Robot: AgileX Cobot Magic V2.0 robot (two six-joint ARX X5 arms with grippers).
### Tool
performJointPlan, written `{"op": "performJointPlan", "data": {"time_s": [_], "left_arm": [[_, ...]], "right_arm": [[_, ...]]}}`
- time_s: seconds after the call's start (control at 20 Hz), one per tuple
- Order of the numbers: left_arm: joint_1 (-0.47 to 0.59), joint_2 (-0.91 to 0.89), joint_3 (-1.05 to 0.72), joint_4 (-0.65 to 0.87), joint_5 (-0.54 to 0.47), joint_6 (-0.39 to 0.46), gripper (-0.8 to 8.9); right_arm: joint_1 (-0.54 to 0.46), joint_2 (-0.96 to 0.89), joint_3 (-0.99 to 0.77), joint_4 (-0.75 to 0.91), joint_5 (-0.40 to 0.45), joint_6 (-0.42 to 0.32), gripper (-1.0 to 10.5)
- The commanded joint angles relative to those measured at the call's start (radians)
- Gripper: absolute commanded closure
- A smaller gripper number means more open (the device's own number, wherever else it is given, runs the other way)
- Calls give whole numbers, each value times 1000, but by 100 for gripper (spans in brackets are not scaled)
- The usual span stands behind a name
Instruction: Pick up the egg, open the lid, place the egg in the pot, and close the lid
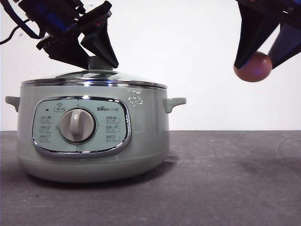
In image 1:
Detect thin black cable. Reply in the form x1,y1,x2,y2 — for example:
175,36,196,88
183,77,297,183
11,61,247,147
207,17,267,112
0,0,47,45

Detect pale green electric cooking pot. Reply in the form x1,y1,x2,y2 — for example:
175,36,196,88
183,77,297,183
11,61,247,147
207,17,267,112
5,81,187,184

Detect glass lid with green knob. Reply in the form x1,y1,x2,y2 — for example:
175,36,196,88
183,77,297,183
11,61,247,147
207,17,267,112
20,56,168,89

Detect brown egg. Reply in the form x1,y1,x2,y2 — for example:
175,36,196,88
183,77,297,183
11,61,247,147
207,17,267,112
233,51,273,83

